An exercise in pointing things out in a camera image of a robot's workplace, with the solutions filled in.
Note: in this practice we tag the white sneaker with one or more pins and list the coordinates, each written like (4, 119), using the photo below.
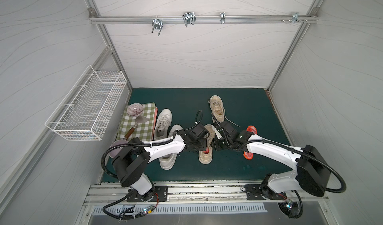
(162, 125)
(168, 161)

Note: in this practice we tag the metal U-bolt hook middle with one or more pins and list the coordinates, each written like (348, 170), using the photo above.
(189, 18)

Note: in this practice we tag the white wire basket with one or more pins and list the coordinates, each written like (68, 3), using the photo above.
(86, 110)

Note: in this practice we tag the green checkered cloth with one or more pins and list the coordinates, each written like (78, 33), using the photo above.
(145, 123)

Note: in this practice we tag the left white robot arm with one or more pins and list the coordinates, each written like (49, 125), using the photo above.
(127, 161)

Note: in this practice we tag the red orange insole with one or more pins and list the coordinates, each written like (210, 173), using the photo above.
(248, 155)

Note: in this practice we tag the metal bracket hook right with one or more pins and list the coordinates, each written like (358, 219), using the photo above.
(295, 19)

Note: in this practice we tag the metal u-bolt hook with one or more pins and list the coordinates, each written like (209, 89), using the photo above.
(157, 24)
(189, 18)

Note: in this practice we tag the beige lace sneaker with laces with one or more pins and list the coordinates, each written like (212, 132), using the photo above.
(218, 110)

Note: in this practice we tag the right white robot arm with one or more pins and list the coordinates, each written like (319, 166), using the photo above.
(309, 171)

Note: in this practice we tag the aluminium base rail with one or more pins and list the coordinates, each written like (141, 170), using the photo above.
(179, 192)

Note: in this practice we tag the metal clip hook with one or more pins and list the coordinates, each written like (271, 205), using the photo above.
(222, 18)

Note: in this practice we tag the white slotted cable duct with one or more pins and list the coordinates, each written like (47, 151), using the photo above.
(175, 209)

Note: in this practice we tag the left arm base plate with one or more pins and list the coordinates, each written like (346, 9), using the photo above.
(156, 193)

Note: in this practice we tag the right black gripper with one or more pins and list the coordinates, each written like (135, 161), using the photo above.
(220, 138)

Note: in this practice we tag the purple saucepan wooden handle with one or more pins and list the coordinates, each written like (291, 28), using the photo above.
(132, 133)

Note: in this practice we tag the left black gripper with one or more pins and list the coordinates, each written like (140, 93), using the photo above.
(202, 136)

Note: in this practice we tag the metal U-bolt hook left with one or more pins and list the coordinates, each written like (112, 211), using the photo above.
(157, 24)

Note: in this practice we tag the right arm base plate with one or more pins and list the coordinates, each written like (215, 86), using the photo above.
(258, 192)

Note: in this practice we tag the metal crossbar rail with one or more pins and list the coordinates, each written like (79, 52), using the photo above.
(200, 19)

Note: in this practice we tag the white sneaker rear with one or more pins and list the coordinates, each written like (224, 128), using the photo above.
(162, 125)

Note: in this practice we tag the white sneaker front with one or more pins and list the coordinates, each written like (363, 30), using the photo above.
(168, 161)

